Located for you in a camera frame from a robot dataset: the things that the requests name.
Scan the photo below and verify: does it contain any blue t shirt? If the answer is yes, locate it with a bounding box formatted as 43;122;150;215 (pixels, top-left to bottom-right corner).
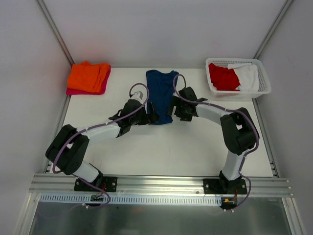
146;70;178;125

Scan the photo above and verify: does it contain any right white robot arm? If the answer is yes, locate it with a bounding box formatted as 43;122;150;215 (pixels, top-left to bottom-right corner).
168;87;260;194

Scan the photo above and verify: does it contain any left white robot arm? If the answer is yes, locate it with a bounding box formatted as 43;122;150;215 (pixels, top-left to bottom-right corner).
45;98;159;191

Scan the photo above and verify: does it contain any red t shirt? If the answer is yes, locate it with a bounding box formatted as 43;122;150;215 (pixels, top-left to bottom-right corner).
208;63;240;91

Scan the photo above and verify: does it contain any orange folded t shirt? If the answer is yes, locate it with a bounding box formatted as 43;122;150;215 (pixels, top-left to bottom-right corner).
67;61;110;93

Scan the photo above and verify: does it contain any white t shirt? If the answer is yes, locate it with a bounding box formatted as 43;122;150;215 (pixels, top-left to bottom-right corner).
227;63;259;93

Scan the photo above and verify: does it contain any pink folded t shirt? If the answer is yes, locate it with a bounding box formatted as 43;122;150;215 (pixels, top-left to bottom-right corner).
65;65;112;96

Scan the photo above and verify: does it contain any white plastic basket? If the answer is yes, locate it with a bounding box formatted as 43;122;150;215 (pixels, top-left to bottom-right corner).
205;58;271;99

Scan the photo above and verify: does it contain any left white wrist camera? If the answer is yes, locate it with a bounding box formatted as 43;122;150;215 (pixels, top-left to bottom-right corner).
130;91;143;102

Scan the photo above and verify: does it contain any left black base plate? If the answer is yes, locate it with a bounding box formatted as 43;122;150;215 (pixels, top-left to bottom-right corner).
74;176;118;192

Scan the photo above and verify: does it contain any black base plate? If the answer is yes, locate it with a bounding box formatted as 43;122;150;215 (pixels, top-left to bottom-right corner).
74;176;118;192
203;178;247;195

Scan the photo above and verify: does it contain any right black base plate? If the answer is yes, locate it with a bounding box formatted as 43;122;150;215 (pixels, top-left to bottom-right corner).
203;178;247;195

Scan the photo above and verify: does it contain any white slotted cable duct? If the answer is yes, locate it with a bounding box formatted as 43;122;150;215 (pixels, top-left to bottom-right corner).
39;193;222;206

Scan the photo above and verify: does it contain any aluminium mounting rail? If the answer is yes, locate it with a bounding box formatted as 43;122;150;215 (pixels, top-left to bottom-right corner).
29;173;294;198

